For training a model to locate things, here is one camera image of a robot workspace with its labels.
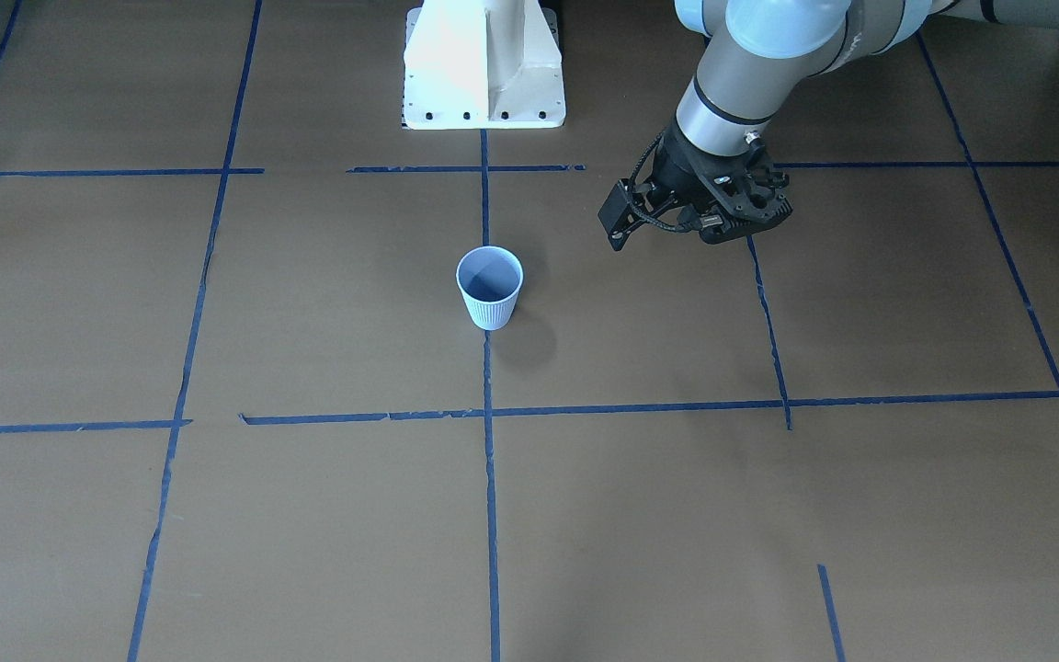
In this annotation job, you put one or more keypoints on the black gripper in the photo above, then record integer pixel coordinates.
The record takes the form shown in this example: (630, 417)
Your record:
(670, 169)

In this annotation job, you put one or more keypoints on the blue ribbed cup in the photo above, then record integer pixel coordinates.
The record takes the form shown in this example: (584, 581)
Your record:
(489, 279)

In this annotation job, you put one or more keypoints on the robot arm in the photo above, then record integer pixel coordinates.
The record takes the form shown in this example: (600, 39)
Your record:
(759, 51)

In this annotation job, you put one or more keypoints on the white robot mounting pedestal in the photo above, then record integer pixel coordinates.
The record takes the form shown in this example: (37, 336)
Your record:
(483, 65)

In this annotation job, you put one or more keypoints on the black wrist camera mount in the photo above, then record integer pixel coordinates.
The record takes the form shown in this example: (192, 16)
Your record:
(718, 226)

